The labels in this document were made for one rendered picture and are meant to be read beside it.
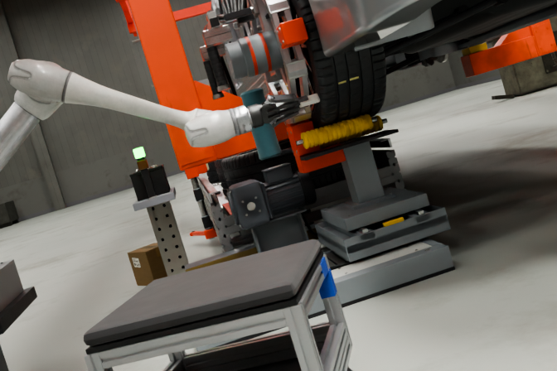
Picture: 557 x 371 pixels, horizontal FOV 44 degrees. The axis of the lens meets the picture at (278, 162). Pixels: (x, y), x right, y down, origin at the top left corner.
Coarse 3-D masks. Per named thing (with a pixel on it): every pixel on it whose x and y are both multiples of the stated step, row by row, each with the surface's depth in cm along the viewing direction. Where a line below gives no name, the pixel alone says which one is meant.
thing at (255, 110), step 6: (264, 102) 222; (252, 108) 222; (258, 108) 221; (264, 108) 222; (270, 108) 223; (252, 114) 221; (258, 114) 221; (264, 114) 224; (270, 114) 225; (252, 120) 221; (258, 120) 221; (264, 120) 226; (270, 120) 227; (258, 126) 223
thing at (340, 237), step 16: (432, 208) 241; (320, 224) 275; (384, 224) 228; (400, 224) 228; (416, 224) 229; (432, 224) 230; (448, 224) 230; (320, 240) 272; (336, 240) 239; (352, 240) 226; (368, 240) 227; (384, 240) 227; (400, 240) 228; (416, 240) 233; (352, 256) 226; (368, 256) 231
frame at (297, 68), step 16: (272, 0) 220; (272, 16) 219; (288, 16) 220; (256, 32) 268; (288, 64) 220; (304, 64) 221; (272, 80) 270; (288, 80) 225; (304, 80) 225; (304, 112) 235
